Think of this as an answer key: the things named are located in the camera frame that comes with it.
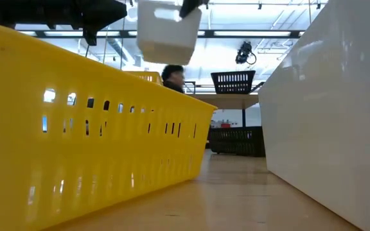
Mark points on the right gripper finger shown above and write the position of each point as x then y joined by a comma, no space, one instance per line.
191,6

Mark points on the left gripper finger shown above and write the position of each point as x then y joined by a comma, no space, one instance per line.
104,14

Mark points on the white plastic basket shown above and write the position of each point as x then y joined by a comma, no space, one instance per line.
332,128
162,38

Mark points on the yellow slotted plastic basket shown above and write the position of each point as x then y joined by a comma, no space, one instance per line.
148,77
92,154

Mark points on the black slotted plastic basket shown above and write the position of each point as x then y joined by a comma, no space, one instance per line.
236,144
233,86

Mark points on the wooden shelf board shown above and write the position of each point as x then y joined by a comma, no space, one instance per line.
226,102

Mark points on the black metal shelf leg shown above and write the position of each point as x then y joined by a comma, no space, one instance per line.
243,118

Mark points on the white LED light strip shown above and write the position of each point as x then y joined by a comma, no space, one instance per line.
131,33
27,33
108,33
252,33

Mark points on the person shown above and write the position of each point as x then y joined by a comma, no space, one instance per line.
172,73

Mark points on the red background item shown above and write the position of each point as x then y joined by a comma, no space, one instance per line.
225,125

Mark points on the black overhead frame beam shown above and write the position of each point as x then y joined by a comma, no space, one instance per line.
209,33

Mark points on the silver ventilation duct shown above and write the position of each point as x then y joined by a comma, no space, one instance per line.
120,51

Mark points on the black overhead camera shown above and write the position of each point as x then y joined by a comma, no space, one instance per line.
243,53

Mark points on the black background frame rail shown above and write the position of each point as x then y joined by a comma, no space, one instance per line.
194,87

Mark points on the black diagonal frame strut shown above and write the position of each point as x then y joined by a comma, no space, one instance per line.
257,86

